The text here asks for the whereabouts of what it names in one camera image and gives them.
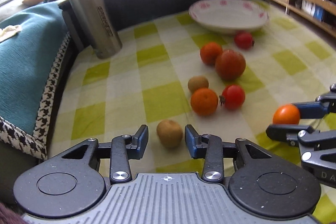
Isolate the cream cloth on sofa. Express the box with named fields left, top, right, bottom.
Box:
left=0, top=24, right=22, bottom=43

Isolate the red cherry tomato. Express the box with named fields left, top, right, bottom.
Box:
left=219, top=85, right=245, bottom=110
left=234, top=32, right=255, bottom=50

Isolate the teal sofa blanket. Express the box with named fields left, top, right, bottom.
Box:
left=0, top=0, right=70, bottom=136

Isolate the stainless steel thermos bottle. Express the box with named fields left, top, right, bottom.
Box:
left=70, top=0, right=122, bottom=59

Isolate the white floral bowl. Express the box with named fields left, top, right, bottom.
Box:
left=189, top=0, right=269, bottom=35

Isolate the green checkered tablecloth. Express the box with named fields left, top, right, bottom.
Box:
left=49, top=4, right=335, bottom=174

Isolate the brown kiwi fruit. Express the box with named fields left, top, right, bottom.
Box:
left=187, top=76, right=209, bottom=94
left=156, top=119, right=183, bottom=148

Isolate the large red apple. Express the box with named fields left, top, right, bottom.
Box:
left=215, top=50, right=246, bottom=81

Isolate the orange tangerine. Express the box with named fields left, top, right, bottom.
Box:
left=200, top=42, right=223, bottom=65
left=272, top=104, right=301, bottom=124
left=190, top=88, right=219, bottom=117

